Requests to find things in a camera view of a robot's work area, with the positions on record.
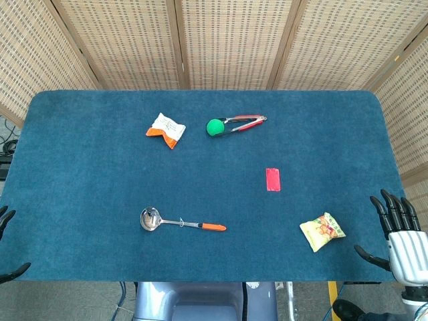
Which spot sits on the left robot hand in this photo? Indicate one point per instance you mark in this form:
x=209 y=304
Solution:
x=5 y=217

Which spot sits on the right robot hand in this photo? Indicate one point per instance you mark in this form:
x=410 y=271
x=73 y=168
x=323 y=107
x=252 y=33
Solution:
x=406 y=247

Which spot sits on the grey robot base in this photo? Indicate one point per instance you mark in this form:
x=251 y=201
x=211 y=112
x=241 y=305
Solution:
x=204 y=301

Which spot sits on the yellow floor tape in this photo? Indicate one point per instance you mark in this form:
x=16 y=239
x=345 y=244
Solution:
x=332 y=294

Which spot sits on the black shoe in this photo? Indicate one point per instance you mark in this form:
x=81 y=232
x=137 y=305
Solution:
x=347 y=309

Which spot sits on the yellow snack packet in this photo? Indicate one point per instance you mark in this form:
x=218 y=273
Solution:
x=322 y=231

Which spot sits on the white orange snack packet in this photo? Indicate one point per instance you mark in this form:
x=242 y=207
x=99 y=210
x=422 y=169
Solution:
x=166 y=130

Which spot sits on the blue table mat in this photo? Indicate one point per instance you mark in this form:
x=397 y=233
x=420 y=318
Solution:
x=200 y=184

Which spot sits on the red steel tongs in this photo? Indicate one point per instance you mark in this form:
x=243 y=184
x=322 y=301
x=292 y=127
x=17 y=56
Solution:
x=245 y=122

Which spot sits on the green ball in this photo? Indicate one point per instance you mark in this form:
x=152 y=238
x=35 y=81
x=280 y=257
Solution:
x=215 y=127

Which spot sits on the bamboo folding screen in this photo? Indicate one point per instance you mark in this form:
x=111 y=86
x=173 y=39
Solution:
x=220 y=43

